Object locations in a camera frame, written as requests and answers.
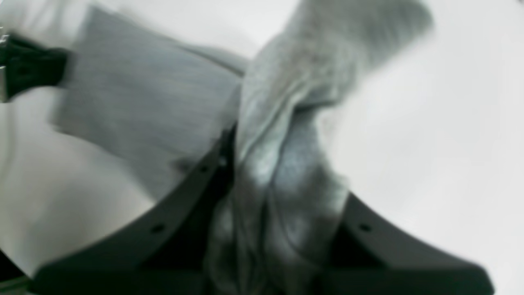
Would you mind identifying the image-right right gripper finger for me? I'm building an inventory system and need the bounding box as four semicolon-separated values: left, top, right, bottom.
0;31;70;103

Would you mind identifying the image-left right gripper finger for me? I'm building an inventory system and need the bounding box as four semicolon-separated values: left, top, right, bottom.
319;194;495;295
29;127;236;295

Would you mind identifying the grey printed T-shirt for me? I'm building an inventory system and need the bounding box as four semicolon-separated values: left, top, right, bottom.
54;0;432;295

